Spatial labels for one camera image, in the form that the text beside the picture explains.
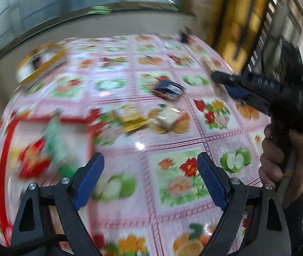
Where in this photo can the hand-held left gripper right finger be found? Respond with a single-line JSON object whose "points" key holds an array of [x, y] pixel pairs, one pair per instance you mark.
{"points": [[212, 181]]}

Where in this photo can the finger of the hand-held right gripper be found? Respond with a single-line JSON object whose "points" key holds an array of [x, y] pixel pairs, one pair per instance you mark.
{"points": [[226, 78], [238, 92]]}

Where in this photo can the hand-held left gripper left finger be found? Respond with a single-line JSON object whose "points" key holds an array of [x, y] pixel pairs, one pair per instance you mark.
{"points": [[90, 181]]}

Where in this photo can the small beige snack packet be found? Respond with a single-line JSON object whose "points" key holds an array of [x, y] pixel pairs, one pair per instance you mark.
{"points": [[220, 89]]}

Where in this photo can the pale green snack packet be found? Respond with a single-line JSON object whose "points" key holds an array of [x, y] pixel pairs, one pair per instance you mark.
{"points": [[56, 141]]}

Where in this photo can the red shallow box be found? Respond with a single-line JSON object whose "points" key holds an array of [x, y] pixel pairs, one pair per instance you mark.
{"points": [[7, 152]]}

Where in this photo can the person's right forearm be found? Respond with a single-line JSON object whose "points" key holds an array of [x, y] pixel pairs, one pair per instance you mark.
{"points": [[298, 218]]}

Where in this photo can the person's right hand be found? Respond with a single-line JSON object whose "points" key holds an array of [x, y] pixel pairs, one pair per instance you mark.
{"points": [[270, 162]]}

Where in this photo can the small black clip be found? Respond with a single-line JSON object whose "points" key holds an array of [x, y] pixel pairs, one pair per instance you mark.
{"points": [[184, 36]]}

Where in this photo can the dark blue snack packet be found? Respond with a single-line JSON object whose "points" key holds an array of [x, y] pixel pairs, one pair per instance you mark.
{"points": [[167, 88]]}

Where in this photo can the floral pink tablecloth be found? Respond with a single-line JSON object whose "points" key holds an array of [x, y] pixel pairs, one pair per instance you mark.
{"points": [[146, 144]]}

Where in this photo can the clear packet of beige crackers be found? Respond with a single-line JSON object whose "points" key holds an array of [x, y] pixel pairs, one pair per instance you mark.
{"points": [[171, 121]]}

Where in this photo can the yellow green snack packet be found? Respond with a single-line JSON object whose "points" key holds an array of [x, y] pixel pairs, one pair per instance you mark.
{"points": [[132, 118]]}

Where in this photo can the yellow shallow box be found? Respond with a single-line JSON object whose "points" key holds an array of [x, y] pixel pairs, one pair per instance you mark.
{"points": [[38, 62]]}

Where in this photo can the green plastic bag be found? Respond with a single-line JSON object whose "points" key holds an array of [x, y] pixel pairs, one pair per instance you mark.
{"points": [[98, 9]]}

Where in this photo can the window with metal grille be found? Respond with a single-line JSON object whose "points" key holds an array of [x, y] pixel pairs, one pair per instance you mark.
{"points": [[60, 5]]}

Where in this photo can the yellow door frame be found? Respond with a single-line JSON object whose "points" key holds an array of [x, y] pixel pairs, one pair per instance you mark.
{"points": [[236, 18]]}

